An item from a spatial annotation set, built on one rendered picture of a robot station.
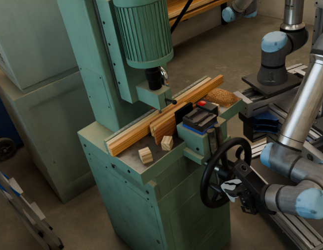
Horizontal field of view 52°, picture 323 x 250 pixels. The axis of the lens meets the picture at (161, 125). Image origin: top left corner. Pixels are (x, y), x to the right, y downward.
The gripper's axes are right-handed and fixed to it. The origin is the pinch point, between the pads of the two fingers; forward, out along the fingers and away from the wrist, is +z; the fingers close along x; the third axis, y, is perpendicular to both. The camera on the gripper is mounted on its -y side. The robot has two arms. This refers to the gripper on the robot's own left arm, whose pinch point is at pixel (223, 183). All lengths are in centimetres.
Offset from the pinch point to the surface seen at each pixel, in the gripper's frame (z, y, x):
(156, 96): 22.6, -34.2, 3.9
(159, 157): 20.0, -14.0, -7.6
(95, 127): 70, -30, -8
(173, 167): 23.1, -6.6, -2.6
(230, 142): 1.2, -10.0, 10.6
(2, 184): 95, -24, -56
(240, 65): 179, -2, 205
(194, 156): 15.3, -8.1, 3.6
